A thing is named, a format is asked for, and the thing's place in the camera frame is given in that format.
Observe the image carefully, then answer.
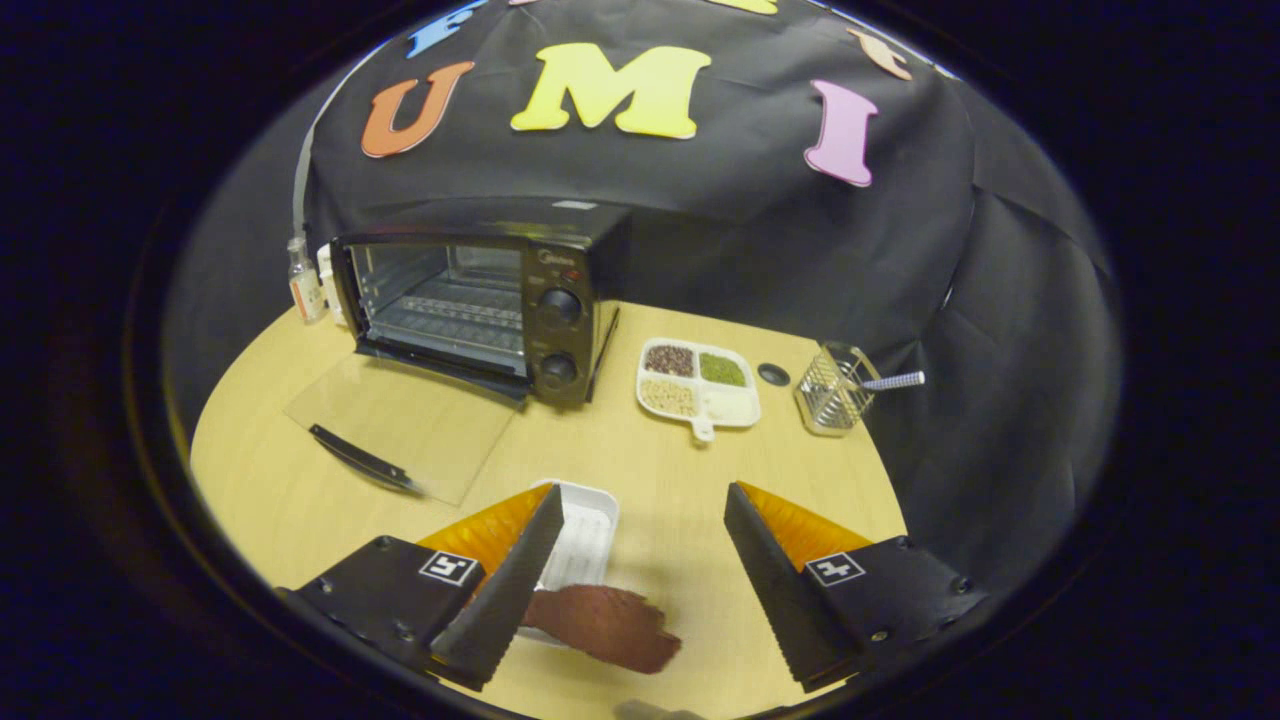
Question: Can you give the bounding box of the white divided dish with beans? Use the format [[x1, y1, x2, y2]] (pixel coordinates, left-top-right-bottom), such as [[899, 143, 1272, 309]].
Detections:
[[636, 338, 762, 443]]

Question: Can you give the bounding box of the brown meat steak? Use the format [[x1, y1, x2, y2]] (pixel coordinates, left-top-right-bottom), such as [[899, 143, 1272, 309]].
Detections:
[[522, 585, 683, 674]]

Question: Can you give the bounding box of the black toaster oven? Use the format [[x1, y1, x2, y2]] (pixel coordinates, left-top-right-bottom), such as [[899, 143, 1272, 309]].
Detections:
[[283, 198, 633, 507]]

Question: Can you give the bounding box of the white rectangular tray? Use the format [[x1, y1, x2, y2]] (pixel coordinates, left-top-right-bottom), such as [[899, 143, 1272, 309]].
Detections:
[[520, 480, 621, 646]]

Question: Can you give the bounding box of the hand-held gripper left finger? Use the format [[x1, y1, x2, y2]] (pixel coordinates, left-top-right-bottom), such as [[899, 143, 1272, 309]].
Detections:
[[275, 483, 566, 693]]

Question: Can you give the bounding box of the clear plastic bottle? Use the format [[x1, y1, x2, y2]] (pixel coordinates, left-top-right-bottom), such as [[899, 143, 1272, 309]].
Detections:
[[288, 236, 328, 325]]

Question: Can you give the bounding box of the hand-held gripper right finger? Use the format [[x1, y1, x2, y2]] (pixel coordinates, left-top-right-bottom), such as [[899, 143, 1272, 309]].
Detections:
[[724, 481, 991, 694]]

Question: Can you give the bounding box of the metal wire utensil holder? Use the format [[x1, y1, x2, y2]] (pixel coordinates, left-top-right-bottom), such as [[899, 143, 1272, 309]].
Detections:
[[794, 342, 881, 438]]

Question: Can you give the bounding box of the white kitchen scale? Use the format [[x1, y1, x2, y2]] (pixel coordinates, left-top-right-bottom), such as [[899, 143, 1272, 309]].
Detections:
[[316, 243, 347, 327]]

